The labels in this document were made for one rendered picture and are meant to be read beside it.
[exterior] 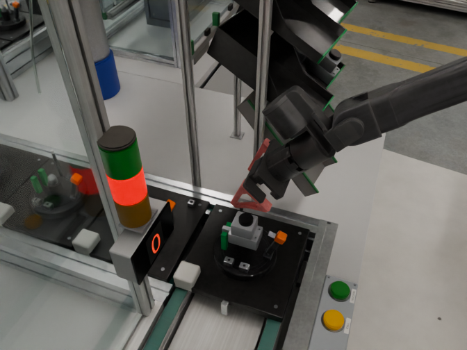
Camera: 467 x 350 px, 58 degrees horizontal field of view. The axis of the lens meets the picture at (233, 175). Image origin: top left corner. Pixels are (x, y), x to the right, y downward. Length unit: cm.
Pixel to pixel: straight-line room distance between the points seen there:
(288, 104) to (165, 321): 51
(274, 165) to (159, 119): 87
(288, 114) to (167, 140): 82
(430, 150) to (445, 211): 167
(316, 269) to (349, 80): 264
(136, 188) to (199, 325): 43
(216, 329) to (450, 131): 254
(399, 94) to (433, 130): 251
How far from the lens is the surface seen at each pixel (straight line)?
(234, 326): 94
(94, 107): 55
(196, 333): 94
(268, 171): 72
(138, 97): 166
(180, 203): 107
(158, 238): 71
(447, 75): 66
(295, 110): 67
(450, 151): 303
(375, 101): 65
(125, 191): 60
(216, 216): 104
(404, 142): 298
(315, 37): 91
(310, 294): 95
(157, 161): 136
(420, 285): 114
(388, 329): 106
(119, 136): 56
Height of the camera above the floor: 176
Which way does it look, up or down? 44 degrees down
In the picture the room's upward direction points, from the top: straight up
